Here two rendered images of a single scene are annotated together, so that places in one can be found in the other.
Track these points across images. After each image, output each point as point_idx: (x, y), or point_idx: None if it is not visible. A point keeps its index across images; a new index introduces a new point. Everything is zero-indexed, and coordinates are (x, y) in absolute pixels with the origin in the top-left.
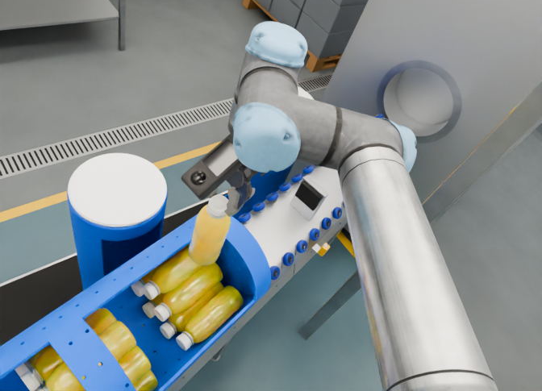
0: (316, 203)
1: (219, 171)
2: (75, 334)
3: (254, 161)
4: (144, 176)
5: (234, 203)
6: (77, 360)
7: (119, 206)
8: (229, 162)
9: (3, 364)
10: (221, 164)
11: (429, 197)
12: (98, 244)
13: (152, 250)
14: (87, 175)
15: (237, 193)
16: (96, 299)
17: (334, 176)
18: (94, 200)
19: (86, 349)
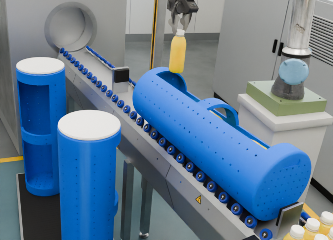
0: (129, 74)
1: (193, 0)
2: (205, 102)
3: None
4: (85, 115)
5: (188, 21)
6: (217, 102)
7: (105, 124)
8: None
9: (213, 119)
10: None
11: (156, 31)
12: (115, 154)
13: (161, 92)
14: (75, 131)
15: (188, 14)
16: (188, 101)
17: (99, 77)
18: (97, 131)
19: (212, 100)
